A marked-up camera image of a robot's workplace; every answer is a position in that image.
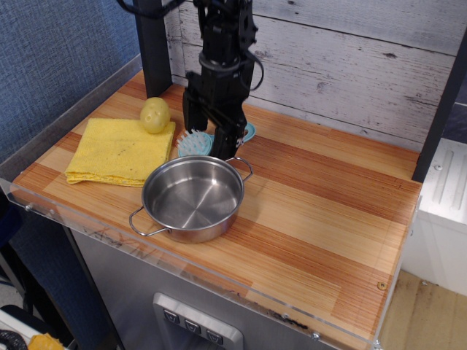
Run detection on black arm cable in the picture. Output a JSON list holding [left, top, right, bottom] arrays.
[[115, 0, 264, 92]]

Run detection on black vertical post left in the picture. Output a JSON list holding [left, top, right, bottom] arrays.
[[136, 15, 172, 98]]

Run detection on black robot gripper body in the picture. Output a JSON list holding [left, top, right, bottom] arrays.
[[184, 60, 254, 129]]

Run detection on black vertical post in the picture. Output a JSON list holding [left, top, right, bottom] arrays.
[[412, 0, 467, 183], [136, 15, 172, 98]]

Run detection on yellow object bottom left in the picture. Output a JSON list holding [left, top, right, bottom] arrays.
[[28, 333, 65, 350]]

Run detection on stainless steel pot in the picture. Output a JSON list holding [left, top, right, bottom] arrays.
[[128, 155, 254, 244]]

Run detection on white appliance right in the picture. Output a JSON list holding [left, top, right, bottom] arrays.
[[401, 139, 466, 295]]

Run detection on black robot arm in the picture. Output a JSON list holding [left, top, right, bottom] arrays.
[[182, 1, 260, 160]]

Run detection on silver button control panel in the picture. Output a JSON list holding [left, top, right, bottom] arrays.
[[153, 292, 244, 349]]

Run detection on yellow toy potato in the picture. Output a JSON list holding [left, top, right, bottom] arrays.
[[139, 97, 171, 134]]

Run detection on black vertical post right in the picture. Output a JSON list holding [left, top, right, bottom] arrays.
[[412, 0, 467, 183]]

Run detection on stainless steel cabinet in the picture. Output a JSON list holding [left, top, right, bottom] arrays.
[[71, 230, 330, 349]]

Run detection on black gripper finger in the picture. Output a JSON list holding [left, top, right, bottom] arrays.
[[212, 125, 244, 160], [182, 93, 208, 133]]

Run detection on clear acrylic table guard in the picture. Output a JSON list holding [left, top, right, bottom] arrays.
[[1, 166, 420, 349]]

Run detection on yellow folded cloth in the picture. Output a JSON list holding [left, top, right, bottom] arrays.
[[65, 118, 176, 187]]

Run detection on grey metal side rail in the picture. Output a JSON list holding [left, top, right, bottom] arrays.
[[1, 56, 142, 181]]

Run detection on light blue brush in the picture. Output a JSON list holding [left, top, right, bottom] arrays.
[[177, 122, 256, 157]]

